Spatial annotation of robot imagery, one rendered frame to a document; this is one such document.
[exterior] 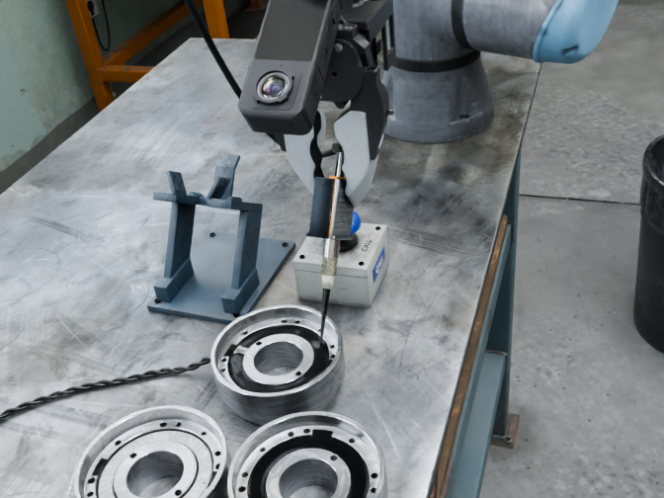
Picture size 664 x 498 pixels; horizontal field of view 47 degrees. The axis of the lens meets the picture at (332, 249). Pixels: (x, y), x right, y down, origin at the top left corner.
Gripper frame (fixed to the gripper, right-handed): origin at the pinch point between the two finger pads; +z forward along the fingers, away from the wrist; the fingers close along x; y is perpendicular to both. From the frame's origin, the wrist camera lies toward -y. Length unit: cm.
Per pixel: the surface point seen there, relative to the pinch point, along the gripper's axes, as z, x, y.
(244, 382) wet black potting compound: 10.1, 4.1, -12.2
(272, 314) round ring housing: 9.6, 4.9, -4.8
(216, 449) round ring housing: 10.0, 3.1, -18.7
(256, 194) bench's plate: 13.1, 17.7, 17.9
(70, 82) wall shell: 71, 170, 160
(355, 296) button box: 11.9, -0.1, 1.6
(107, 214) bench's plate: 13.0, 33.1, 10.2
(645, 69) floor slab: 94, -24, 247
